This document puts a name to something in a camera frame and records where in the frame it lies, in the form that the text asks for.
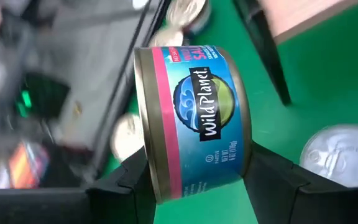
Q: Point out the black table frame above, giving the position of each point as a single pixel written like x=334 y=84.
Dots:
x=124 y=93

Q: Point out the black crate with red top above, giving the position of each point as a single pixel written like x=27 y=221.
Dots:
x=23 y=165

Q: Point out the green table mat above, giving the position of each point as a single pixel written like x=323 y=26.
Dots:
x=322 y=93

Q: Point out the silver-lid seafood can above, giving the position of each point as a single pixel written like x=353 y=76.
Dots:
x=343 y=155

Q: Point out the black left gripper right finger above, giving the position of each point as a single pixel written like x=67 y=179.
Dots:
x=291 y=202

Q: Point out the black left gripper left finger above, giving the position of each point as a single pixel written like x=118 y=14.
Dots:
x=120 y=202

